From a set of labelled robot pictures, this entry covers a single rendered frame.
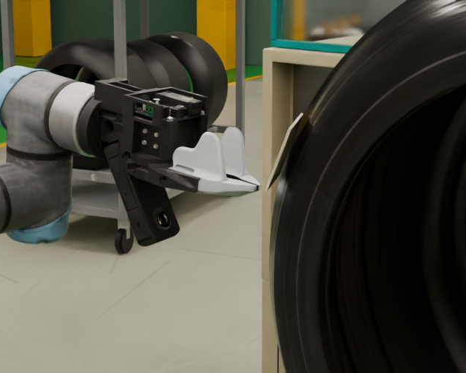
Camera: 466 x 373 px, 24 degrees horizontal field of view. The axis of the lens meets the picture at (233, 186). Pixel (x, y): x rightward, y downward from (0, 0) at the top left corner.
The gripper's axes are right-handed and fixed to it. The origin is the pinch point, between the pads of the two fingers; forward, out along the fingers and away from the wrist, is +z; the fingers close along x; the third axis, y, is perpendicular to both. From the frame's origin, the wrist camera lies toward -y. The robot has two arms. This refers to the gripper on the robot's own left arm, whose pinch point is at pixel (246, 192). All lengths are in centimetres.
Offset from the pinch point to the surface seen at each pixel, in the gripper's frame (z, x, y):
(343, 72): 15.3, -9.4, 15.9
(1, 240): -314, 231, -157
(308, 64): -29, 51, 2
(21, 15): -867, 712, -175
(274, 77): -35, 52, -2
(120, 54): -258, 247, -59
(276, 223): 10.8, -9.9, 2.2
